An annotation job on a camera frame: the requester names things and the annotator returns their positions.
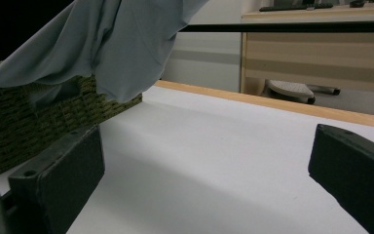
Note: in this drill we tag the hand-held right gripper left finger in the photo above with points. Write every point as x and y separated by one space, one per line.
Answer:
65 175

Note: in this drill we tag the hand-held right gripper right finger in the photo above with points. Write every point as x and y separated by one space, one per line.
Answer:
354 169

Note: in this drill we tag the green woven basket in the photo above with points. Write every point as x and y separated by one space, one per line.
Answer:
16 130

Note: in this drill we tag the grey cloth garment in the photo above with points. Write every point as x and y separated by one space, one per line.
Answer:
117 48

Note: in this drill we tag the grey chair base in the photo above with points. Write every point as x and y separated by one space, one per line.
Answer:
292 91

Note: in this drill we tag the wooden desk with drawers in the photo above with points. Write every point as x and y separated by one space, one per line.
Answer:
318 58

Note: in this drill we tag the black keyboard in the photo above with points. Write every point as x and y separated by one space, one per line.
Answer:
295 6

